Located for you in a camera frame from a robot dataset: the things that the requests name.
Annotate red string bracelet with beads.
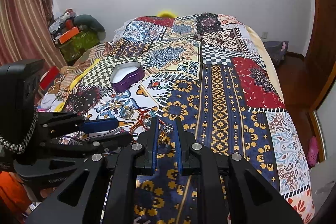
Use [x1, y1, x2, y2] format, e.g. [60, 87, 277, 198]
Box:
[131, 108, 158, 135]

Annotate purple heart-shaped tin box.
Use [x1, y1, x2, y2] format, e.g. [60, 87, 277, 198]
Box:
[109, 61, 145, 93]

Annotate silver ring bangle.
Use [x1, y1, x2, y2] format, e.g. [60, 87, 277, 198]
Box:
[122, 107, 140, 121]

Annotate yellow cloth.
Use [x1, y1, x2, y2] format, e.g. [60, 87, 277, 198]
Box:
[54, 59, 100, 112]

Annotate orange box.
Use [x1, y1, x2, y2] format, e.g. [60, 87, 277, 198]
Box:
[56, 27, 79, 44]

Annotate yellow round object behind bed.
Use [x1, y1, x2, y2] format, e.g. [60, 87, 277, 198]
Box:
[157, 10, 178, 18]

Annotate green patterned cabinet cloth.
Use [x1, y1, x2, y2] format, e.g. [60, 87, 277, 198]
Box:
[59, 30, 100, 63]

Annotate black white braided cord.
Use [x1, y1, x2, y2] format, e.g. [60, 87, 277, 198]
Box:
[0, 105, 39, 155]

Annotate red box with white label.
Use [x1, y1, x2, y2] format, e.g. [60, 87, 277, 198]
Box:
[39, 66, 60, 92]

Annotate silver charm trinket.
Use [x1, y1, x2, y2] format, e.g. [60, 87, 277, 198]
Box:
[161, 123, 174, 137]

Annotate patchwork patterned bed cover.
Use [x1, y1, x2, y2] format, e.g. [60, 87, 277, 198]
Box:
[39, 12, 316, 224]

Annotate pink slipper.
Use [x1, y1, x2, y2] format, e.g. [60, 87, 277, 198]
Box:
[307, 136, 319, 167]

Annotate wall power outlet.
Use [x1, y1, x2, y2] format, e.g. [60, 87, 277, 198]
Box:
[261, 32, 268, 39]

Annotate brown wooden door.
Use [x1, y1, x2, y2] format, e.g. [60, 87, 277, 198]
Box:
[305, 0, 335, 110]

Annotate striped red gold curtain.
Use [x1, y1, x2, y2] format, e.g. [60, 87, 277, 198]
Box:
[1, 0, 66, 71]

